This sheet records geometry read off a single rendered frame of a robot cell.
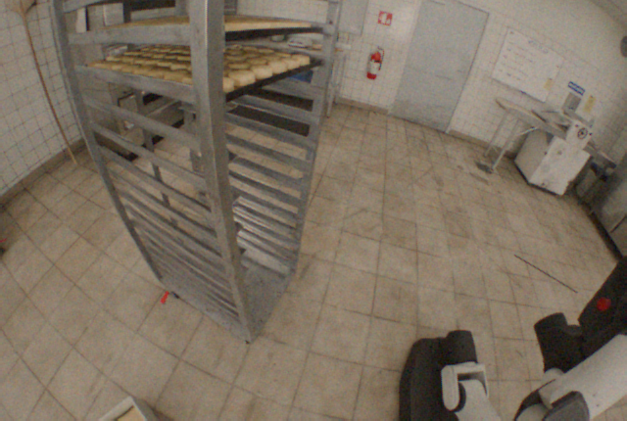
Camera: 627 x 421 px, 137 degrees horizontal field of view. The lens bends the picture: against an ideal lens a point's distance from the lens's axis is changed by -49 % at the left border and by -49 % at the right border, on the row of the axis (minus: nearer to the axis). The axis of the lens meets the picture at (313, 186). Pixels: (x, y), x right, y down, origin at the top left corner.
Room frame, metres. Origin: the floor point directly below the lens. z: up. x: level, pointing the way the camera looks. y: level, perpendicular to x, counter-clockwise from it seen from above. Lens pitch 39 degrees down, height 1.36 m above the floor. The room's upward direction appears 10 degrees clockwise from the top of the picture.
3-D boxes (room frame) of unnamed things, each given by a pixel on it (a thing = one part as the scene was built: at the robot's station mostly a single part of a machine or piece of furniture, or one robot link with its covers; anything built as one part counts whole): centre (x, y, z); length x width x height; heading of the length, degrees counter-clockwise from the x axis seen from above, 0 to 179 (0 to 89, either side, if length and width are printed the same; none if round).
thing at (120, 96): (2.28, 2.06, 1.01); 1.56 x 1.20 x 2.01; 171
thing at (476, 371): (0.10, -0.83, 0.28); 0.21 x 0.20 x 0.13; 178
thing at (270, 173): (0.79, 0.33, 0.78); 0.64 x 0.03 x 0.03; 73
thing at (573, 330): (0.07, -0.83, 0.84); 0.28 x 0.13 x 0.18; 178
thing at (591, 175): (2.77, -5.15, 0.33); 0.54 x 0.53 x 0.66; 171
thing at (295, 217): (0.79, 0.33, 0.60); 0.64 x 0.03 x 0.03; 73
